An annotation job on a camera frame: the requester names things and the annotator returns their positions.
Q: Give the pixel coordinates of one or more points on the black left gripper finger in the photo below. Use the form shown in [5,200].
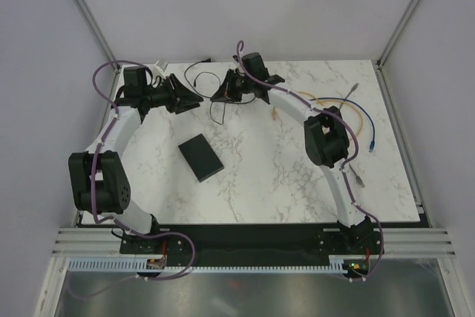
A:
[184,106]
[183,94]

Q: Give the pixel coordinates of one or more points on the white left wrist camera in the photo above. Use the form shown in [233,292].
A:
[160,67]

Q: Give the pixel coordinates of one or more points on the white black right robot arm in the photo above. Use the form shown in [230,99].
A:
[326,135]

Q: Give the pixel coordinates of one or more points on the aluminium frame rail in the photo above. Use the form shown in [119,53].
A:
[402,241]

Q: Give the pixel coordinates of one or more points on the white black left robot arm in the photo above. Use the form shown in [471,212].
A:
[98,180]

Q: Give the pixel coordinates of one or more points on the yellow ethernet cable long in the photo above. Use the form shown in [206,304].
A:
[357,126]

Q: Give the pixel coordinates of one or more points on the black network switch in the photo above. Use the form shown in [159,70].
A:
[201,157]

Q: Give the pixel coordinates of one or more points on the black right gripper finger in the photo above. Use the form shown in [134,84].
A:
[227,88]
[222,97]

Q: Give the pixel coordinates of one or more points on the yellow ethernet cable short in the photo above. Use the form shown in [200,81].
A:
[298,109]

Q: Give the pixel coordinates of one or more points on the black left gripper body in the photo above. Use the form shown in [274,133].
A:
[165,96]

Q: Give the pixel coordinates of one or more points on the white slotted cable duct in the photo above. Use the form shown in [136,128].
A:
[149,265]

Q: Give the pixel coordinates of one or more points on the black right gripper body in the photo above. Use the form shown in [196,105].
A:
[240,85]

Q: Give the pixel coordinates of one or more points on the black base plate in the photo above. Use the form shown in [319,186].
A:
[252,243]

